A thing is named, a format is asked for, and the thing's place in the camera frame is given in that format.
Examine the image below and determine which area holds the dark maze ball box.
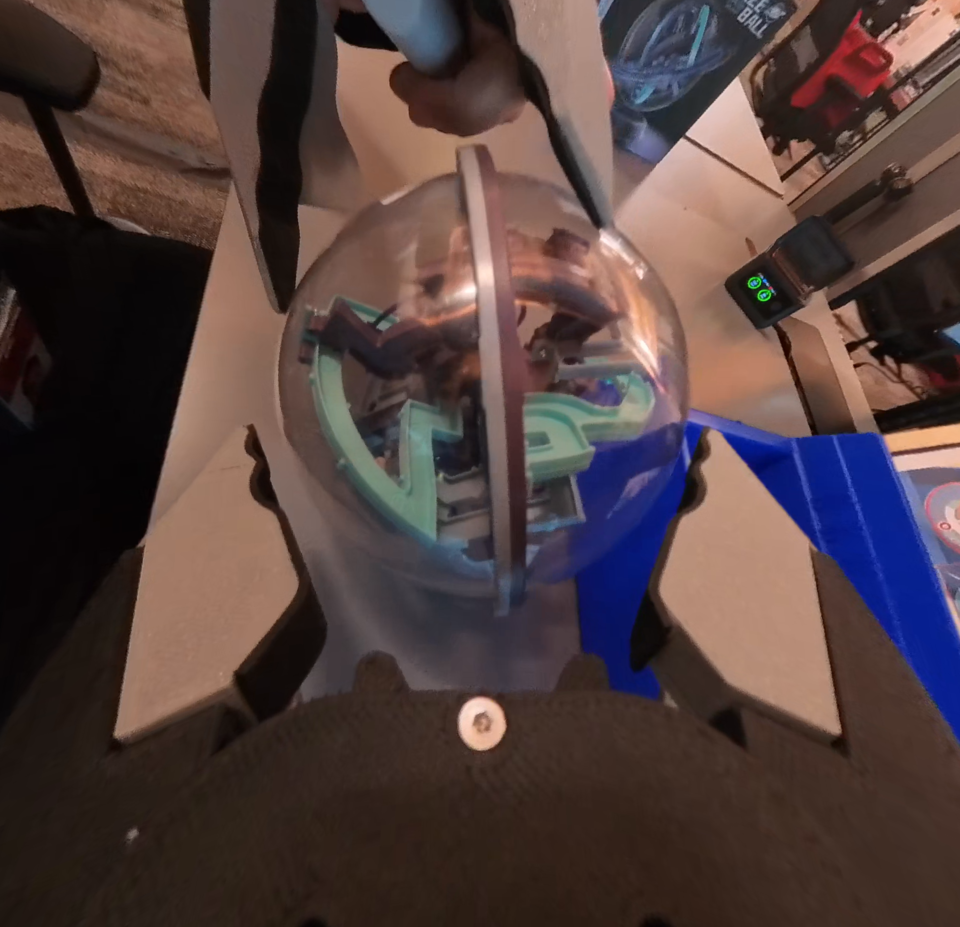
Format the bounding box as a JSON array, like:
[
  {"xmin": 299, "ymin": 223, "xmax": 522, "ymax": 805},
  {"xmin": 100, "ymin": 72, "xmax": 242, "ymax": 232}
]
[{"xmin": 596, "ymin": 0, "xmax": 801, "ymax": 160}]

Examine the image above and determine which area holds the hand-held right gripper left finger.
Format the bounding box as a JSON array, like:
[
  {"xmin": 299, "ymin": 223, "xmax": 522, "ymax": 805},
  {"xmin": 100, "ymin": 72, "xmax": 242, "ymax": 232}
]
[{"xmin": 112, "ymin": 424, "xmax": 327, "ymax": 745}]

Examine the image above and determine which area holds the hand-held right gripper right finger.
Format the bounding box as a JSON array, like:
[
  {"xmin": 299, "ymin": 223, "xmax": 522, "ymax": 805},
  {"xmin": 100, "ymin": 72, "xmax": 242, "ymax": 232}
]
[{"xmin": 630, "ymin": 426, "xmax": 842, "ymax": 744}]

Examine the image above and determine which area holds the blue plastic bin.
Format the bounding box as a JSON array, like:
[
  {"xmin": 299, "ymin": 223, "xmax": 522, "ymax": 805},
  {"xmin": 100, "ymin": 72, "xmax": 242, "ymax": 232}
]
[{"xmin": 577, "ymin": 409, "xmax": 960, "ymax": 741}]

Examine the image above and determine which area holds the grey cabinet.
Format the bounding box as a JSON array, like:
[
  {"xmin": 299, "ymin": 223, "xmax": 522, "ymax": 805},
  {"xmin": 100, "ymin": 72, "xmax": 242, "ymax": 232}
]
[{"xmin": 783, "ymin": 79, "xmax": 960, "ymax": 298}]

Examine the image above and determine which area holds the colourful printed box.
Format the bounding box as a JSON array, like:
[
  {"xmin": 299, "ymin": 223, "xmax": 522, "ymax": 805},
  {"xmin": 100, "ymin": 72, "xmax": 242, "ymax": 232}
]
[{"xmin": 888, "ymin": 432, "xmax": 960, "ymax": 622}]

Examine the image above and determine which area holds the black office chair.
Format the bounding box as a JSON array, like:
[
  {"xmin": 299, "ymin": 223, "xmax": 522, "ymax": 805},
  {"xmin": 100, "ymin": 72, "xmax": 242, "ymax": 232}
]
[{"xmin": 0, "ymin": 0, "xmax": 103, "ymax": 219}]

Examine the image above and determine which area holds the person's left hand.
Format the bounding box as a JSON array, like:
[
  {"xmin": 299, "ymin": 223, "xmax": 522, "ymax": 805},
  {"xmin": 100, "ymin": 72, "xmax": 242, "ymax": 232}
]
[{"xmin": 388, "ymin": 38, "xmax": 530, "ymax": 139}]

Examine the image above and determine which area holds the small black display device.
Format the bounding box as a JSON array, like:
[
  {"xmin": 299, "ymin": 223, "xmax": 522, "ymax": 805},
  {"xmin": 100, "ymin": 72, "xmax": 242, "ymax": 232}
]
[{"xmin": 723, "ymin": 216, "xmax": 856, "ymax": 331}]

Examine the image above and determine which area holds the black cable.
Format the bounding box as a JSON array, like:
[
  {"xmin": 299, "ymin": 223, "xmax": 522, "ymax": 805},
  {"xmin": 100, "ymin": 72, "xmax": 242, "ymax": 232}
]
[{"xmin": 774, "ymin": 325, "xmax": 819, "ymax": 437}]

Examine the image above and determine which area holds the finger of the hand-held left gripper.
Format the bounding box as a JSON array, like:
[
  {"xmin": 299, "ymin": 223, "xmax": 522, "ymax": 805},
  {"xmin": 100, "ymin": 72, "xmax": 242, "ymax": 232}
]
[
  {"xmin": 178, "ymin": 0, "xmax": 325, "ymax": 315},
  {"xmin": 480, "ymin": 0, "xmax": 621, "ymax": 231}
]

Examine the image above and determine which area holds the clear plastic maze ball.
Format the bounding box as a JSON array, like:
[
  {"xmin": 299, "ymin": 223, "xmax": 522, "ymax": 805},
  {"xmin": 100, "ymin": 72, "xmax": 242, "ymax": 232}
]
[{"xmin": 277, "ymin": 144, "xmax": 687, "ymax": 618}]

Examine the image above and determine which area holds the red and black chair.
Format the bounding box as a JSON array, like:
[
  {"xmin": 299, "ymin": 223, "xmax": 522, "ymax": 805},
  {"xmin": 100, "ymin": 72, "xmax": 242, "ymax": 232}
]
[{"xmin": 753, "ymin": 8, "xmax": 901, "ymax": 157}]

